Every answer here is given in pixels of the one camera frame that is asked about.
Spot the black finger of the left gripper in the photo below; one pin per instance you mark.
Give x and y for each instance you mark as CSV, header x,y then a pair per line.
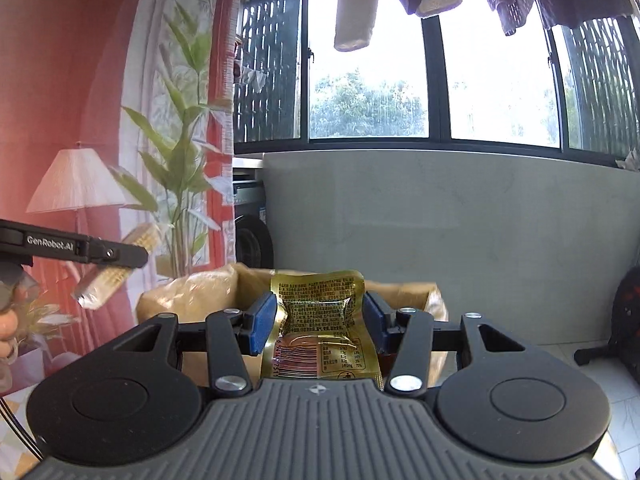
x,y
21,243

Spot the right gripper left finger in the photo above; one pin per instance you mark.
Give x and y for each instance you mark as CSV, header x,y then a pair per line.
x,y
226,337

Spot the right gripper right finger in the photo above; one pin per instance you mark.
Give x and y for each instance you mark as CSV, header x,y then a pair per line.
x,y
408,335

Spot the clear wafer snack packet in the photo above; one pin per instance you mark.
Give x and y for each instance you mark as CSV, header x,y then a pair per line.
x,y
100,283

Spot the gold foil snack packet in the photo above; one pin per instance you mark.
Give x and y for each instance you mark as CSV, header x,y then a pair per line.
x,y
319,330

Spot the person's left hand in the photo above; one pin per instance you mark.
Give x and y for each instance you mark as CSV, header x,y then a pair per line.
x,y
13,329

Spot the brown cardboard box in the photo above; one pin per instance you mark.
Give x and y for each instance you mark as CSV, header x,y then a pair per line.
x,y
194,297

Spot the white washing machine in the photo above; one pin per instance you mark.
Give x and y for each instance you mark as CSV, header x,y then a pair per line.
x,y
253,241

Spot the black exercise bike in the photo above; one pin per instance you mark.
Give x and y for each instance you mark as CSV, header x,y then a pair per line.
x,y
624,341

